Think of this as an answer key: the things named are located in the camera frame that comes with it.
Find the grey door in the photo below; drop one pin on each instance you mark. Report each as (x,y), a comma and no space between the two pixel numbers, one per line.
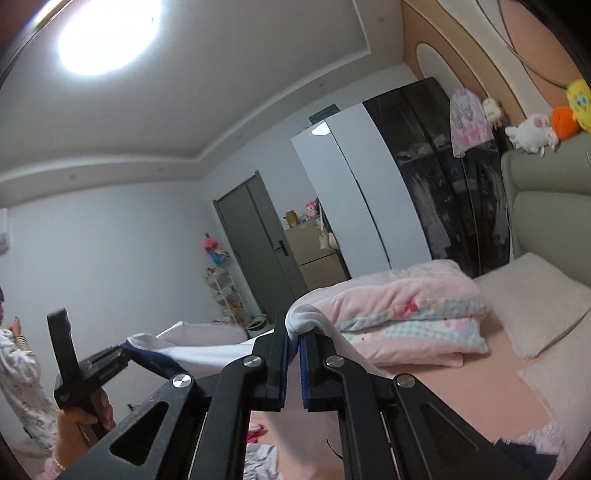
(263,230)

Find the person's left hand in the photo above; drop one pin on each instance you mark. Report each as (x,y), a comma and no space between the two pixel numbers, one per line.
(69,434)

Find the pink folded quilt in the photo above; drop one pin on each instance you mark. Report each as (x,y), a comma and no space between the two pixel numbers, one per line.
(415,295)

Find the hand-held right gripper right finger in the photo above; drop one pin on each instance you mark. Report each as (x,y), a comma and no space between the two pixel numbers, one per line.
(304,378)

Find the round ceiling lamp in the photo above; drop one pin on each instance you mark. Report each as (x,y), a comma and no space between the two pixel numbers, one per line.
(108,32)

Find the cream plush toy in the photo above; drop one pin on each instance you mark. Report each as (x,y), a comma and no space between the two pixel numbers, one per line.
(491,109)

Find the pink-haired doll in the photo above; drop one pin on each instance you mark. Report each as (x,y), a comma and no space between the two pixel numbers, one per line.
(309,210)

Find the navy striped garment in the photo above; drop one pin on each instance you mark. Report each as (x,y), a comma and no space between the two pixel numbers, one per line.
(521,461)

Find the pale shirt with navy collar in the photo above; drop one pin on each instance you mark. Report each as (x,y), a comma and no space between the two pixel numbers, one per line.
(207,357)

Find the bed with pink sheet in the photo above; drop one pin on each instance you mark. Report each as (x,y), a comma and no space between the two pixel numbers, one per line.
(438,397)

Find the dark glass wardrobe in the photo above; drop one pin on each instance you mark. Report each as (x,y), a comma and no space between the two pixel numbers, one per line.
(415,184)

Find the white storage rack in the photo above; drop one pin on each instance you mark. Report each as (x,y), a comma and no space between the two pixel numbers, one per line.
(226,295)

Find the pink patterned cushion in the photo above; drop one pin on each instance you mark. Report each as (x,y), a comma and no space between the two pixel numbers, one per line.
(468,124)

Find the white hanging bag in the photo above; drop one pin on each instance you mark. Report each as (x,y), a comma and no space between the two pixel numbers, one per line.
(328,240)

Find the pale pink pillow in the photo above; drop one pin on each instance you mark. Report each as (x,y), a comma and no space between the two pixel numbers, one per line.
(531,300)
(563,383)

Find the yellow jar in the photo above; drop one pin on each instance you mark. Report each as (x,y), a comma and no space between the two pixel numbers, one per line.
(291,219)

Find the orange plush carrot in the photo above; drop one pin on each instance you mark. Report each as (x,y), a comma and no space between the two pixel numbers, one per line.
(564,122)

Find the white plush rabbit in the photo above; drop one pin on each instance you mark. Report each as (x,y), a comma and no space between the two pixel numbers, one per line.
(531,131)

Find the red plush toy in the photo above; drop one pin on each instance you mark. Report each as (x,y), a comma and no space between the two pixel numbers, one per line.
(211,244)

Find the pink garment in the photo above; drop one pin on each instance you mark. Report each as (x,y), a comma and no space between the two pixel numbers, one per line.
(255,434)

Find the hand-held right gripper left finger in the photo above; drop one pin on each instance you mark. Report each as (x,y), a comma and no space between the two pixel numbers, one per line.
(288,374)

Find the white wardrobe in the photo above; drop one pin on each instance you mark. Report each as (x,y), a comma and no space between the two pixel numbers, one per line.
(369,194)

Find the beige cabinet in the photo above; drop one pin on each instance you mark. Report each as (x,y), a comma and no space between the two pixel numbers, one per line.
(314,258)

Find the yellow sponge plush toy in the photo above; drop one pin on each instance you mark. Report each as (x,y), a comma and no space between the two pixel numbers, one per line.
(579,99)

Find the white patterned garment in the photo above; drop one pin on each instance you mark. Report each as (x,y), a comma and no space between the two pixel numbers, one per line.
(265,461)

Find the grey-green sofa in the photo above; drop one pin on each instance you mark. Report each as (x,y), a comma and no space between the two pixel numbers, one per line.
(545,217)

